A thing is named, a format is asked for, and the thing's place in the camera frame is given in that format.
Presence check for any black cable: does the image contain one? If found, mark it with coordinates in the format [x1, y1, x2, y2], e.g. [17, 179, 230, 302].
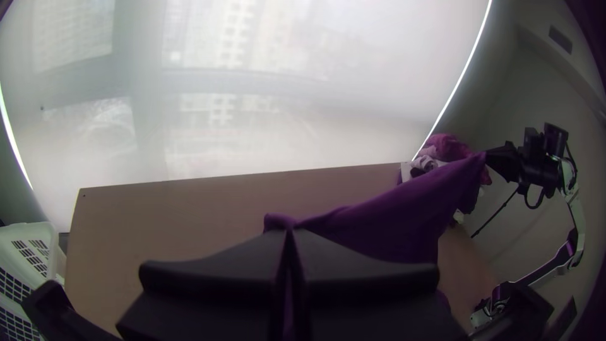
[520, 182, 548, 210]
[470, 188, 520, 239]

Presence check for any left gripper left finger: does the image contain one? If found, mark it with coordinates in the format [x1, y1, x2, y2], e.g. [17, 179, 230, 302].
[116, 229, 290, 341]

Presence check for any black t-shirt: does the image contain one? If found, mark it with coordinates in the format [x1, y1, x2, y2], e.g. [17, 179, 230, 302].
[263, 150, 493, 341]

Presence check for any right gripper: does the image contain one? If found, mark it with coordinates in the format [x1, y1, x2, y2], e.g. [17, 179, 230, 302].
[486, 144, 563, 190]

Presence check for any white laundry basket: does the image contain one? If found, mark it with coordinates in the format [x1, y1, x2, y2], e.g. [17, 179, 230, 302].
[0, 221, 65, 341]

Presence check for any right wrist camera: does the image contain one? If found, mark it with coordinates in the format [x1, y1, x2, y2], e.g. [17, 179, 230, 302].
[523, 122, 569, 160]

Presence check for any heap of clothes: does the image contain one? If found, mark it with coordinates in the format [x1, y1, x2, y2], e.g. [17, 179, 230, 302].
[397, 132, 493, 226]

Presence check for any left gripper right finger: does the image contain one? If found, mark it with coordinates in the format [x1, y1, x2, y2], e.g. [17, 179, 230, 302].
[288, 229, 467, 341]

